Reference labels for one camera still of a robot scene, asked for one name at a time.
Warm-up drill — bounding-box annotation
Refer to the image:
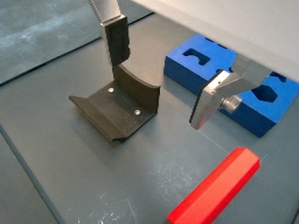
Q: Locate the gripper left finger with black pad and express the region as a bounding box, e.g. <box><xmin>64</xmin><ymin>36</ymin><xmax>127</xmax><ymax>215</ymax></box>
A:
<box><xmin>88</xmin><ymin>0</ymin><xmax>131</xmax><ymax>67</ymax></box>

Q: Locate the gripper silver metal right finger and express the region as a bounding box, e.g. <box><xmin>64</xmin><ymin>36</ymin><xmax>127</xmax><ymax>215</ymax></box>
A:
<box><xmin>190</xmin><ymin>54</ymin><xmax>271</xmax><ymax>130</ymax></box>

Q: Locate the red hexagon bar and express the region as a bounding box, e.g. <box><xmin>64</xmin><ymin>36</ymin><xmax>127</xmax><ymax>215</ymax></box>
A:
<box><xmin>167</xmin><ymin>148</ymin><xmax>259</xmax><ymax>224</ymax></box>

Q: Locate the blue foam shape board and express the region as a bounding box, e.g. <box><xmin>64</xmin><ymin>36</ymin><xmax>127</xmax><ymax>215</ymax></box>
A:
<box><xmin>163</xmin><ymin>34</ymin><xmax>299</xmax><ymax>137</ymax></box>

